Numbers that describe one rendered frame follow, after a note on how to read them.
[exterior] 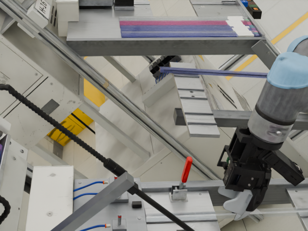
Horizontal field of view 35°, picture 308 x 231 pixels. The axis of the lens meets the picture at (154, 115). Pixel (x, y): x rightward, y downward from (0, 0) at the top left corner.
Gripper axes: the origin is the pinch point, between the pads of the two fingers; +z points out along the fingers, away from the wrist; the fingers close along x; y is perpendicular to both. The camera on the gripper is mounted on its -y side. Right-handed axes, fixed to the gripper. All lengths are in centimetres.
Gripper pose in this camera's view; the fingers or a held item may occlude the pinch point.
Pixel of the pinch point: (239, 212)
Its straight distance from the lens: 103.4
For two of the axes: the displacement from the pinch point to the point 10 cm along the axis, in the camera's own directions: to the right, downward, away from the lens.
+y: -9.6, -1.4, -2.4
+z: -2.5, 8.2, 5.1
